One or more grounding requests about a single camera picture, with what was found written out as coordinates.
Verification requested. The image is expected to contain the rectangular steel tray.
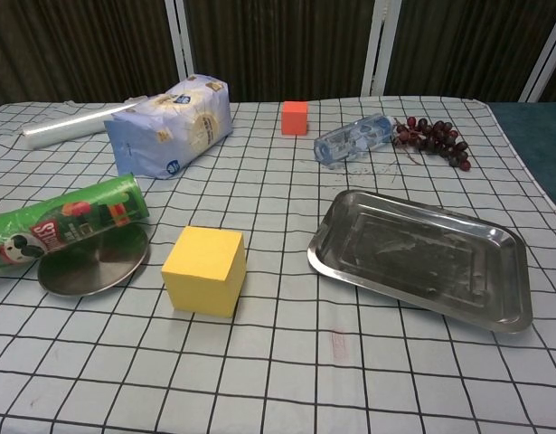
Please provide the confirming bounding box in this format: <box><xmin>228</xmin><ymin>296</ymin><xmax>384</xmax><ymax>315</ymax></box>
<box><xmin>306</xmin><ymin>189</ymin><xmax>533</xmax><ymax>335</ymax></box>

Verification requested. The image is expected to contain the round metal plate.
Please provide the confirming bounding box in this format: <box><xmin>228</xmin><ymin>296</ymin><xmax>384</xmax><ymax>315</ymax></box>
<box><xmin>36</xmin><ymin>223</ymin><xmax>151</xmax><ymax>297</ymax></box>

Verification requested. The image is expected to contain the orange foam cube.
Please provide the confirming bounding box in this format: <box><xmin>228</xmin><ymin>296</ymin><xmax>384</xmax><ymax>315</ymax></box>
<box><xmin>280</xmin><ymin>100</ymin><xmax>309</xmax><ymax>136</ymax></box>

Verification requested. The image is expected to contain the dark folding partition screen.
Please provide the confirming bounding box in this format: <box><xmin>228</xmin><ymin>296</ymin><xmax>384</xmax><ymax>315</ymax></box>
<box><xmin>0</xmin><ymin>0</ymin><xmax>556</xmax><ymax>108</ymax></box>

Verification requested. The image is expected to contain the plastic wrap roll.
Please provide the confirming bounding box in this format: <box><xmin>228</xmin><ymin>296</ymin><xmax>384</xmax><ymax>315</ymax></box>
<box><xmin>23</xmin><ymin>96</ymin><xmax>146</xmax><ymax>150</ymax></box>

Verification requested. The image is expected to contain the checkered tablecloth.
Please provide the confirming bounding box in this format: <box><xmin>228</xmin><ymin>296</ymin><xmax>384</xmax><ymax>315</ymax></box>
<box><xmin>0</xmin><ymin>95</ymin><xmax>556</xmax><ymax>434</ymax></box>

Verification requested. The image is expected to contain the green chips can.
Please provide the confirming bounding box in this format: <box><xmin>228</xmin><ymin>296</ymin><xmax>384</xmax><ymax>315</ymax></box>
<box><xmin>0</xmin><ymin>175</ymin><xmax>151</xmax><ymax>279</ymax></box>

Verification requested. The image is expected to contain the white blue food bag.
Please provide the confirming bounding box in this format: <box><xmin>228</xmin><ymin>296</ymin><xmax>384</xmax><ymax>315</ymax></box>
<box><xmin>103</xmin><ymin>75</ymin><xmax>236</xmax><ymax>180</ymax></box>

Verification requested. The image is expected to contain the yellow foam cube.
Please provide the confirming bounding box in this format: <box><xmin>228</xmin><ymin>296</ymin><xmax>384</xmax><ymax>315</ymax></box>
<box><xmin>161</xmin><ymin>225</ymin><xmax>247</xmax><ymax>317</ymax></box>

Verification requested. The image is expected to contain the dark red grape bunch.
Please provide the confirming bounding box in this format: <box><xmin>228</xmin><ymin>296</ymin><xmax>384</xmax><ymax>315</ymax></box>
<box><xmin>391</xmin><ymin>116</ymin><xmax>472</xmax><ymax>172</ymax></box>

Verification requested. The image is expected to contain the clear plastic water bottle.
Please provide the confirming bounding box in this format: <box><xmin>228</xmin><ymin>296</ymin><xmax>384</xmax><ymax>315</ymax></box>
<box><xmin>313</xmin><ymin>114</ymin><xmax>395</xmax><ymax>169</ymax></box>

